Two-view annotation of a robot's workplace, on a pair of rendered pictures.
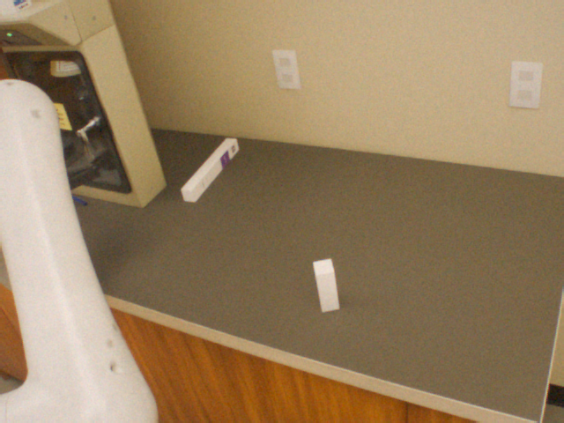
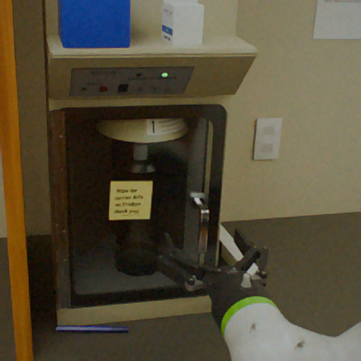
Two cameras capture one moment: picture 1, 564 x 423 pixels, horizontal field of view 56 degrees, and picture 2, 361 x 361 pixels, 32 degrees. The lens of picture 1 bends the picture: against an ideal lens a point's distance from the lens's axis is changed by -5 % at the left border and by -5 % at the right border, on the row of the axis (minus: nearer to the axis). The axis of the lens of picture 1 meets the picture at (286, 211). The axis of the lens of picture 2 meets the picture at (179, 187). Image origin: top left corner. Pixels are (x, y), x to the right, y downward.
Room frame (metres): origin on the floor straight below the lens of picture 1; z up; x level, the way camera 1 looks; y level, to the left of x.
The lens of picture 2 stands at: (0.58, 1.26, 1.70)
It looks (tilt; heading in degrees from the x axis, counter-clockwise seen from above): 24 degrees down; 311
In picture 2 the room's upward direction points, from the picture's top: 3 degrees clockwise
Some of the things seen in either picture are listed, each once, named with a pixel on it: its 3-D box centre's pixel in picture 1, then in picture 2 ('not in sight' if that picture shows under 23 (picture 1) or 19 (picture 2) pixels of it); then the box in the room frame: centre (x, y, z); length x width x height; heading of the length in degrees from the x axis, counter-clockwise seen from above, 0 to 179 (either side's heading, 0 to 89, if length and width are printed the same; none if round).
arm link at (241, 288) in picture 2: not in sight; (243, 309); (1.04, 0.58, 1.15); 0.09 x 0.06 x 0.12; 56
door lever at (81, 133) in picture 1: (90, 141); (201, 226); (1.24, 0.44, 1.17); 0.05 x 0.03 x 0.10; 146
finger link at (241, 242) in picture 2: (101, 159); (242, 243); (1.17, 0.41, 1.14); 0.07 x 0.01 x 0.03; 146
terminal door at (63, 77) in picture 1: (67, 123); (141, 210); (1.33, 0.51, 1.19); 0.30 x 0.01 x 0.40; 56
